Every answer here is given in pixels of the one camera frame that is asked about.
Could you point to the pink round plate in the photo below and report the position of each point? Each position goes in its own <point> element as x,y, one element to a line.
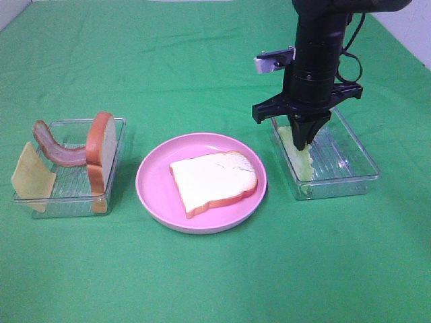
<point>157,191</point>

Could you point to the upright toast bread slice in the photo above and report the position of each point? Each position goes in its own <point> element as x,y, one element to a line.
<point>101,147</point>

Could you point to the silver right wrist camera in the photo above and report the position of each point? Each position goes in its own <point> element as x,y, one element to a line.
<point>268,62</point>

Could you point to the streaky bacon strip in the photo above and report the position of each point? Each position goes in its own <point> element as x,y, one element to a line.
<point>60,155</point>

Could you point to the clear left plastic container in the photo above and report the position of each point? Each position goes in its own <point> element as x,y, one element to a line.
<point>71,195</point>

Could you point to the yellow cheese slice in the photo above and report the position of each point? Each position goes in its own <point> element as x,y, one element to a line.
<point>32,181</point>

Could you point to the clear plastic container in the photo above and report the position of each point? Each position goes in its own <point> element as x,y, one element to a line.
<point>342,166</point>
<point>71,195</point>

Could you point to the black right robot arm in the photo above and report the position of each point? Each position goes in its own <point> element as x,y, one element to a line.
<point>312,85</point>

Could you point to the green lettuce leaf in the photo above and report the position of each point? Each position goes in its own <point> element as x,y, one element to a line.
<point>299,164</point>

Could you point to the green tablecloth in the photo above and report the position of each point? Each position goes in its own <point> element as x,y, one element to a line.
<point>175,68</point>

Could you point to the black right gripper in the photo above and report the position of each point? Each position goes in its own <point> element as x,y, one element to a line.
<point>305,129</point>

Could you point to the toast bread slice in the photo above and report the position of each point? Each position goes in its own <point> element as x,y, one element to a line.
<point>101,147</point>
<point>213,180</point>

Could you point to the clear right plastic container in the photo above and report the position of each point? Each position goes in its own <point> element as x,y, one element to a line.
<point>342,166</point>

